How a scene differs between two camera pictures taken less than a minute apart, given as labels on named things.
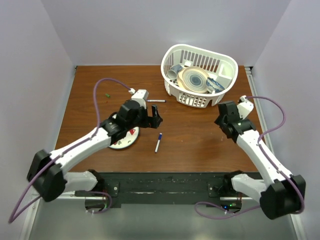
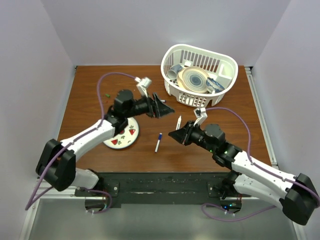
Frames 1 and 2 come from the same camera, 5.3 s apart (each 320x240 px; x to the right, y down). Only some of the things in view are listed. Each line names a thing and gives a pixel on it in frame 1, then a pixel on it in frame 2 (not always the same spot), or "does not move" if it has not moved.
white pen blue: [157, 146] does not move
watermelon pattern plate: [131, 137] does not move
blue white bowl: [213, 85] does not move
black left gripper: [151, 122] -> [160, 108]
